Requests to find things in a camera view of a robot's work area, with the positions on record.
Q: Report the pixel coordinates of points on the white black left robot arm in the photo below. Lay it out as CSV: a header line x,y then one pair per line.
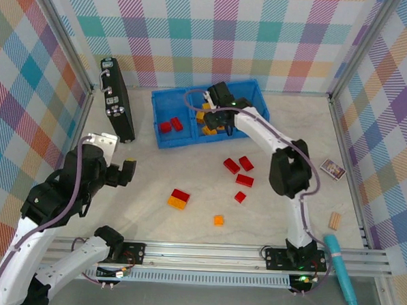
x,y
75,255

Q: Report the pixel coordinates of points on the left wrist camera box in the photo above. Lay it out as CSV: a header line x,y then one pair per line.
x,y
103,142

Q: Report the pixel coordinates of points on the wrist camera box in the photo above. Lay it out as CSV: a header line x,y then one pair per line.
x,y
208,99
103,142

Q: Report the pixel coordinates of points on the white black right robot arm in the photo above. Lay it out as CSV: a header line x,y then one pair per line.
x,y
293,225

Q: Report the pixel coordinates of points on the small wooden block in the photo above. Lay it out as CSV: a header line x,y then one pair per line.
x,y
334,221

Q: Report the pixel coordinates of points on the small orange lego brick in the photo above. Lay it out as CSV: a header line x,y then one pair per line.
x,y
200,117
219,220

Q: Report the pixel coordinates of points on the aluminium mounting rail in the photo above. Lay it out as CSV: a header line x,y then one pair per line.
x,y
201,256

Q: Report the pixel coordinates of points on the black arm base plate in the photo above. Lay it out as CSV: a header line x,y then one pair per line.
x,y
133,253
274,258

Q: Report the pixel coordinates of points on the blue three-compartment bin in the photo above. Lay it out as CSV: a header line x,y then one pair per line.
x,y
176,142

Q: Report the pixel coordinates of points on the teal pen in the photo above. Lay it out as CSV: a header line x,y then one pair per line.
x,y
340,272

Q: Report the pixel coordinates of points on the green-lit control board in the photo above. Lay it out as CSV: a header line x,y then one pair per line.
x,y
304,278

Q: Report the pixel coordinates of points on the small red lego brick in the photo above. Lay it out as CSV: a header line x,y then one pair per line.
x,y
240,196

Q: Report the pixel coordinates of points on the aluminium side rail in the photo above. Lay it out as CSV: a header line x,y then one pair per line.
x,y
339,132
80,118

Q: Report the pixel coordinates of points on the black briefcase with metal clasps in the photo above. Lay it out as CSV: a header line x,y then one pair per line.
x,y
121,121

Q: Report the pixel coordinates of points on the aluminium frame post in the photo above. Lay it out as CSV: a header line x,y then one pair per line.
x,y
66,39
362,48

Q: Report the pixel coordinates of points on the small printed card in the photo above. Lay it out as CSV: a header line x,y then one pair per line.
x,y
332,169

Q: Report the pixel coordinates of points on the yellow round lego piece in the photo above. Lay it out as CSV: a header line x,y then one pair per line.
x,y
209,132

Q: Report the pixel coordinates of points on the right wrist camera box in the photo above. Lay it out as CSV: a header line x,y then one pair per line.
x,y
208,99

